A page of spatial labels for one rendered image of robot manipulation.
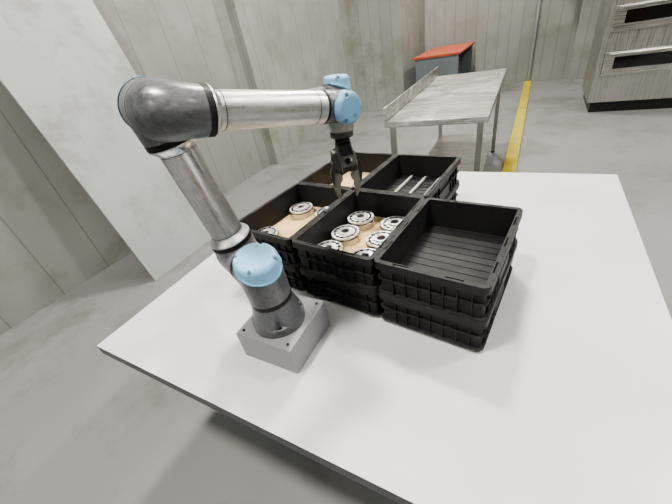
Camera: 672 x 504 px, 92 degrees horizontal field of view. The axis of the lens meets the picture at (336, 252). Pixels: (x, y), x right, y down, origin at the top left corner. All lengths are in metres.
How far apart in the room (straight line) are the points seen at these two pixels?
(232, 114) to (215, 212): 0.27
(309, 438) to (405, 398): 0.24
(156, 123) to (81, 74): 2.61
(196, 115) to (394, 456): 0.78
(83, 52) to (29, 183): 1.07
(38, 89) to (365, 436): 2.94
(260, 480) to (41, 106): 2.69
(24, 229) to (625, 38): 6.39
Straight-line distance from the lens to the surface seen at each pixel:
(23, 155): 3.45
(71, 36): 3.41
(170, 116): 0.69
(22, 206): 3.44
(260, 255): 0.84
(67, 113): 3.15
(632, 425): 0.96
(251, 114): 0.73
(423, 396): 0.88
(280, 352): 0.92
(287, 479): 1.62
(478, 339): 0.94
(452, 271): 1.00
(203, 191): 0.85
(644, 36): 5.74
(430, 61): 6.69
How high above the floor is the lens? 1.45
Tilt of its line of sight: 34 degrees down
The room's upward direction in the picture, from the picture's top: 11 degrees counter-clockwise
